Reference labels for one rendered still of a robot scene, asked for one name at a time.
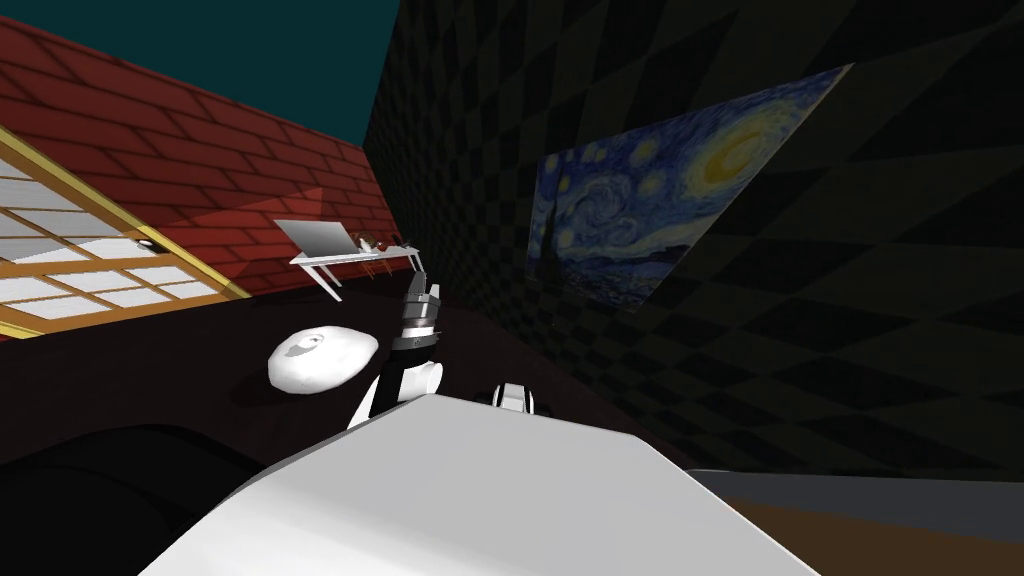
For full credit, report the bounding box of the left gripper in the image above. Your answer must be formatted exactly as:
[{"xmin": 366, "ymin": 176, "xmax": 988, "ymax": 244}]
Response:
[{"xmin": 401, "ymin": 270, "xmax": 443, "ymax": 325}]

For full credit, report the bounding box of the blue swirling night sky painting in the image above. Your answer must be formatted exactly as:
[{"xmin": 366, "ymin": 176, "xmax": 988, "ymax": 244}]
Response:
[{"xmin": 524, "ymin": 63, "xmax": 856, "ymax": 316}]

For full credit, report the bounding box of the white desk with laptop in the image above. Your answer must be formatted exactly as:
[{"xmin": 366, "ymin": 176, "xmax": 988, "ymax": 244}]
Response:
[{"xmin": 271, "ymin": 219, "xmax": 426, "ymax": 304}]

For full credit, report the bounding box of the yellow framed window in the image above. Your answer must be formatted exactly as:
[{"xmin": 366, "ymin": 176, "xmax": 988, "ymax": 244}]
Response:
[{"xmin": 0, "ymin": 123, "xmax": 254, "ymax": 342}]

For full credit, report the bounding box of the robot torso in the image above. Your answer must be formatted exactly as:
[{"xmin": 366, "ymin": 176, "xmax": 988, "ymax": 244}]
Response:
[{"xmin": 139, "ymin": 382, "xmax": 821, "ymax": 576}]

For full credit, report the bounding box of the white rounded cushion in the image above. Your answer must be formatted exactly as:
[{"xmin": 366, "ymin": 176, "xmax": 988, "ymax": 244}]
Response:
[{"xmin": 267, "ymin": 324, "xmax": 381, "ymax": 396}]

